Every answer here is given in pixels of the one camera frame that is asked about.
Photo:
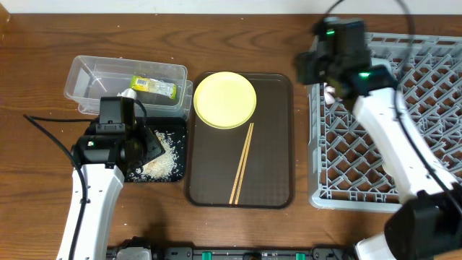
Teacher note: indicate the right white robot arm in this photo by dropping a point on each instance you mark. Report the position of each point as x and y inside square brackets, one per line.
[429, 220]

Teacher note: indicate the white tissue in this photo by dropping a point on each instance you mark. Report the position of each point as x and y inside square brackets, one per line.
[128, 93]

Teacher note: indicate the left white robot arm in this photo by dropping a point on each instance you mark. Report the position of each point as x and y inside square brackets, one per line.
[95, 192]

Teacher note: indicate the dark brown serving tray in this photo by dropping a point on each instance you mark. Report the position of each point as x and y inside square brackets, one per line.
[251, 166]

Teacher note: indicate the black waste tray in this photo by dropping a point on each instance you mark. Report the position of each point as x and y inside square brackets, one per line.
[178, 127]

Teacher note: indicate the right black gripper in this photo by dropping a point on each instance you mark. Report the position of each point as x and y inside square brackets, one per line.
[304, 65]

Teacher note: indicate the grey dishwasher rack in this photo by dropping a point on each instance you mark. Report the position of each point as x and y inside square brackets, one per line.
[346, 171]

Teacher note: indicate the pile of rice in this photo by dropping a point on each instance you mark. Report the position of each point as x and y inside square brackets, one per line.
[162, 168]

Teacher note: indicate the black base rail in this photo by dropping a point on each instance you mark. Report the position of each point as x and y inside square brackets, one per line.
[141, 248]

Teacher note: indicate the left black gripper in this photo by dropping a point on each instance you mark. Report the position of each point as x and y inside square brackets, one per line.
[151, 146]

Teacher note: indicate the yellow plate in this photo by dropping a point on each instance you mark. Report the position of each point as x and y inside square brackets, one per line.
[224, 100]

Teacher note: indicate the yellow green snack wrapper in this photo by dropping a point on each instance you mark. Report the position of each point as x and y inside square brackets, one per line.
[154, 86]

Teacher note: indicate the wooden chopstick left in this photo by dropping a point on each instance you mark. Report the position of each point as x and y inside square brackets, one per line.
[240, 169]

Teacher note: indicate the clear plastic waste bin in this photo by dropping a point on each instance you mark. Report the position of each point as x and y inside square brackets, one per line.
[91, 78]

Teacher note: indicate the pink white bowl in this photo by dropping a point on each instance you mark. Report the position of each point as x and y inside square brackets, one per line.
[330, 96]

